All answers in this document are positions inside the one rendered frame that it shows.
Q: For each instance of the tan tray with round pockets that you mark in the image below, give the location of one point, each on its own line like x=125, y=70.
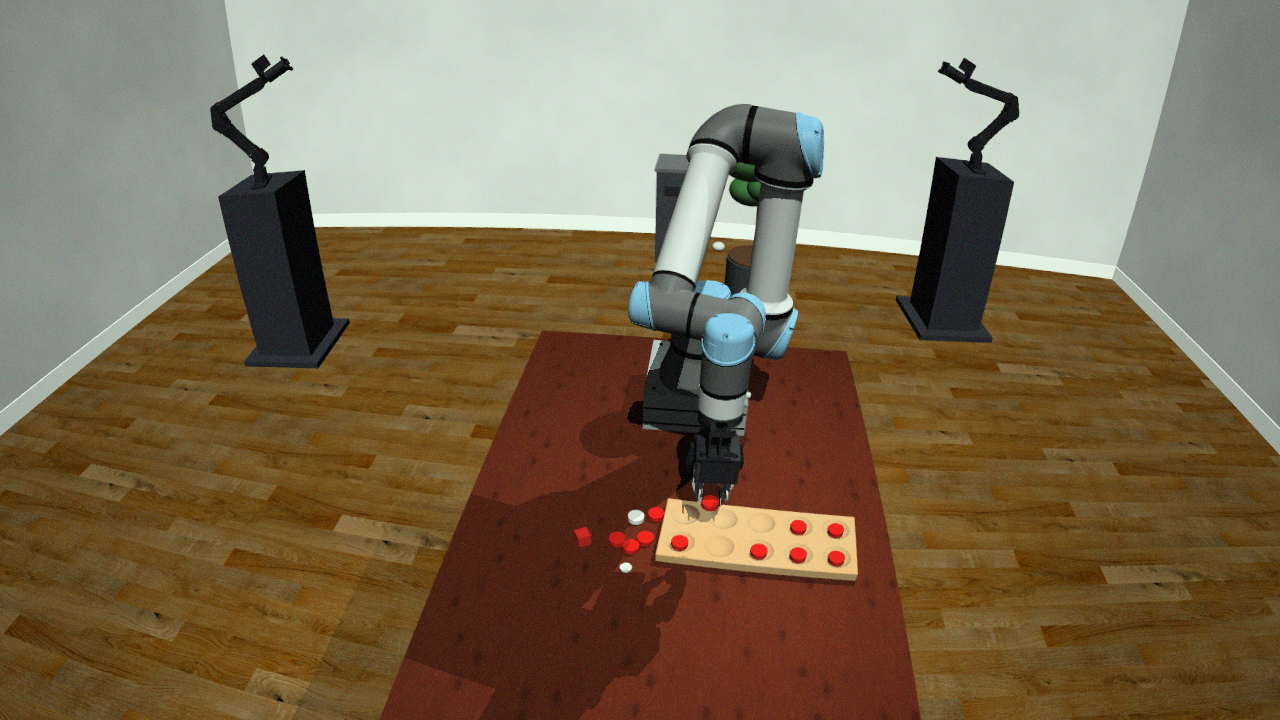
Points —
x=723, y=539

